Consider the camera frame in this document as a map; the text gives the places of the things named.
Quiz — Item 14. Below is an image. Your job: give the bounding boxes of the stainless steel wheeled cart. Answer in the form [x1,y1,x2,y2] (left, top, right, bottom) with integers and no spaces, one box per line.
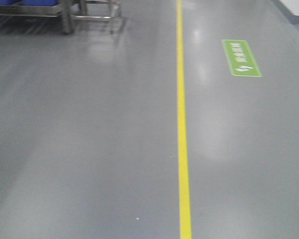
[0,0,122,34]

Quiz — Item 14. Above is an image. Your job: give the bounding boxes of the green floor sign sticker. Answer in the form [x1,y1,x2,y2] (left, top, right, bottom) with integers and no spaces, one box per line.
[221,39,262,77]

